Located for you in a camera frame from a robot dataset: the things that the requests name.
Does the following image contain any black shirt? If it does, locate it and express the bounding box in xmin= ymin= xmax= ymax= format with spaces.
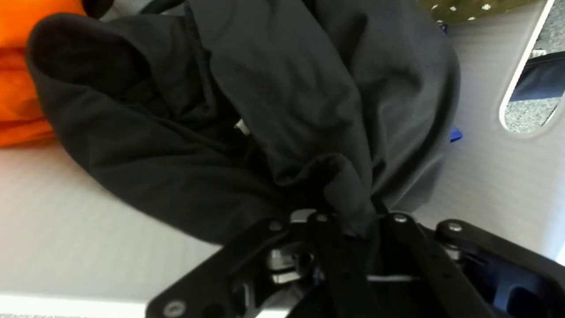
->
xmin=24 ymin=0 xmax=462 ymax=246

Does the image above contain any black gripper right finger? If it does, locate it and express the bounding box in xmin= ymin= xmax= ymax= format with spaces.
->
xmin=370 ymin=211 xmax=565 ymax=318

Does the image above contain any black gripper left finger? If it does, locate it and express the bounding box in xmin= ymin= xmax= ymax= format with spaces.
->
xmin=144 ymin=209 xmax=377 ymax=318

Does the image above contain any orange cloth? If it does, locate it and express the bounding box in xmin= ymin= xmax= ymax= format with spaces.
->
xmin=0 ymin=0 xmax=89 ymax=149

